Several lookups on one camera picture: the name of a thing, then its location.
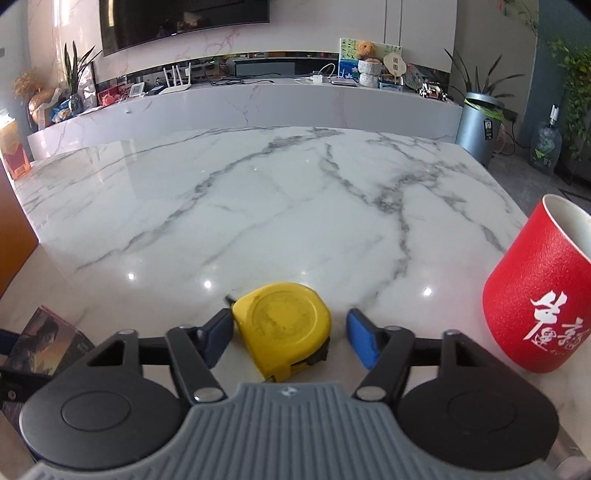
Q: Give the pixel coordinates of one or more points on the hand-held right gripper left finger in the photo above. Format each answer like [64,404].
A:
[217,337]

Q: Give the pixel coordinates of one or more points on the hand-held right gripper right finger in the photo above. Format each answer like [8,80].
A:
[362,339]

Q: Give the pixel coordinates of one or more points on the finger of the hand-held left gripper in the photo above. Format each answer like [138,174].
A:
[11,385]
[7,339]

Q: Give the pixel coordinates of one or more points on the picture printed box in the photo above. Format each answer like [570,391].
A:
[46,337]

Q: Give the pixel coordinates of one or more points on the yellow tape measure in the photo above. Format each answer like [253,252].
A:
[281,323]

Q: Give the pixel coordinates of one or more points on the red cup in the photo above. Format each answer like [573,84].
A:
[521,286]

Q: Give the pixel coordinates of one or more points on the orange snack box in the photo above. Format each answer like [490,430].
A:
[14,147]

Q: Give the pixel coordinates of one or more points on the grey trash can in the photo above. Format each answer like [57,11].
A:
[471,129]

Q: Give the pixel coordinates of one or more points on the copper vase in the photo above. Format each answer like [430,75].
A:
[41,104]

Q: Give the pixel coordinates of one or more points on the white marble tv console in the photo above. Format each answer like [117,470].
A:
[277,106]

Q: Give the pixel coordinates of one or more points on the blue snack packets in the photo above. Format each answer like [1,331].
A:
[67,108]

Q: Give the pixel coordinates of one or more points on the white router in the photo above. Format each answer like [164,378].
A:
[178,87]

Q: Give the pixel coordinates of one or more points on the dried flower bunch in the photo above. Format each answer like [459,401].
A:
[25,83]

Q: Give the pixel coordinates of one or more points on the black and white toy car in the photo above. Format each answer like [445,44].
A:
[431,91]

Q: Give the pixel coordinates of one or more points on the small white clock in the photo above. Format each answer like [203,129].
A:
[137,90]

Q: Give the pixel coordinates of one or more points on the red toy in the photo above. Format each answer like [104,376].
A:
[109,98]

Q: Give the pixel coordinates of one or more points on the white charger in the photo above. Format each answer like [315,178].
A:
[317,79]

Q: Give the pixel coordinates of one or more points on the clear water jug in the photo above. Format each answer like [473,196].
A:
[545,147]

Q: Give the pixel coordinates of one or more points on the grey flower pot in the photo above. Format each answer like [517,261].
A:
[369,74]

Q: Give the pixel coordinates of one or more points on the blue and green picture card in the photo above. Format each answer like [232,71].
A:
[346,64]

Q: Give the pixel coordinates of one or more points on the round wooden sign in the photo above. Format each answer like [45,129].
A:
[395,64]

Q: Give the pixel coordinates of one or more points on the green snake plant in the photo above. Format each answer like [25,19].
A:
[74,69]

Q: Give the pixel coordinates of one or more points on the long leaf potted plant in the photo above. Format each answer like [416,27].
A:
[480,78]

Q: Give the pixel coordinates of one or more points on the brown teddy bear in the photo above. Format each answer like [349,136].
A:
[365,50]

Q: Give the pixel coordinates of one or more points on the black television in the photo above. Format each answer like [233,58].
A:
[184,23]

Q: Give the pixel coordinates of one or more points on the green vine plant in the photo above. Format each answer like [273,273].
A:
[577,92]

